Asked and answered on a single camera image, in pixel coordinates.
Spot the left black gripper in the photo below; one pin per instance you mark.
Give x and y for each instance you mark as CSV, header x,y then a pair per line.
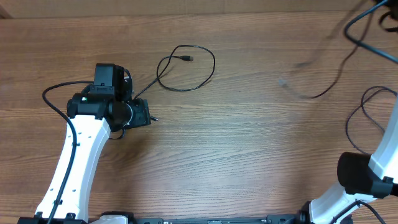
x,y
142,115

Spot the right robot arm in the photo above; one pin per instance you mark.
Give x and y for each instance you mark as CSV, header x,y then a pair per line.
x,y
361,179

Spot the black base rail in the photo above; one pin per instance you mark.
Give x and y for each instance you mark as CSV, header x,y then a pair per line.
x,y
214,220

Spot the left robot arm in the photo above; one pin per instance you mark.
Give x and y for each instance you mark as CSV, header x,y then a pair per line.
x,y
104,106

